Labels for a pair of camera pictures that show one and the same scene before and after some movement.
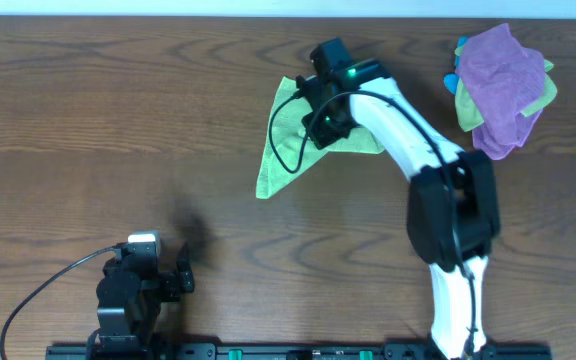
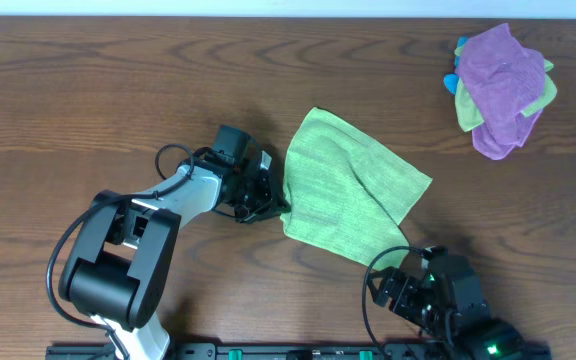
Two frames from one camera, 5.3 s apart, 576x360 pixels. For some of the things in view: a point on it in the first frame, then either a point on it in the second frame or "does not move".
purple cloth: x=505 y=83 does not move
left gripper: x=171 y=284 to x=261 y=190
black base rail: x=299 y=352 does not move
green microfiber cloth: x=290 y=146 to x=347 y=193
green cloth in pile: x=467 y=115 does not move
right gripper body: x=330 y=125 to x=414 y=302
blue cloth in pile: x=450 y=80 does not move
